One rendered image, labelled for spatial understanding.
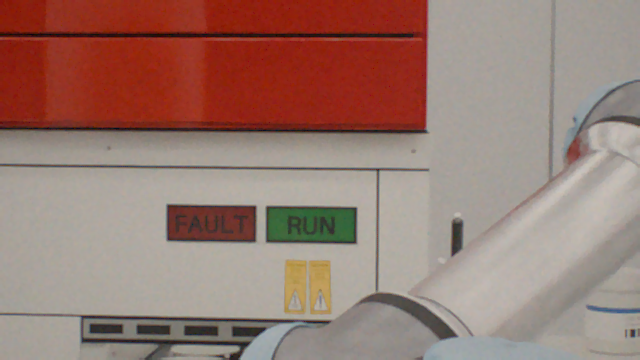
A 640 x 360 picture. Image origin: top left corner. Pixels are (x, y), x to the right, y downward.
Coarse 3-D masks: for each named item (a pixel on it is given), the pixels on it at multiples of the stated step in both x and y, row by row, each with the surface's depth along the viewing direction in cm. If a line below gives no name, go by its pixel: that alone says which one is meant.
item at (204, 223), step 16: (176, 208) 162; (192, 208) 162; (208, 208) 162; (224, 208) 162; (240, 208) 162; (176, 224) 163; (192, 224) 162; (208, 224) 162; (224, 224) 162; (240, 224) 162
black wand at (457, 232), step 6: (456, 216) 121; (456, 222) 122; (462, 222) 122; (456, 228) 122; (462, 228) 122; (456, 234) 122; (462, 234) 123; (456, 240) 123; (462, 240) 123; (456, 246) 123; (462, 246) 124; (456, 252) 124
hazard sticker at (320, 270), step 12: (312, 264) 161; (324, 264) 161; (312, 276) 162; (324, 276) 161; (312, 288) 162; (324, 288) 161; (312, 300) 162; (324, 300) 162; (312, 312) 162; (324, 312) 162
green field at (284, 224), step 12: (276, 216) 161; (288, 216) 161; (300, 216) 161; (312, 216) 161; (324, 216) 161; (336, 216) 161; (348, 216) 160; (276, 228) 161; (288, 228) 161; (300, 228) 161; (312, 228) 161; (324, 228) 161; (336, 228) 161; (348, 228) 160; (324, 240) 161; (336, 240) 161; (348, 240) 161
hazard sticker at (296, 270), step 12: (288, 264) 162; (300, 264) 162; (288, 276) 162; (300, 276) 162; (288, 288) 162; (300, 288) 162; (288, 300) 162; (300, 300) 162; (288, 312) 162; (300, 312) 162
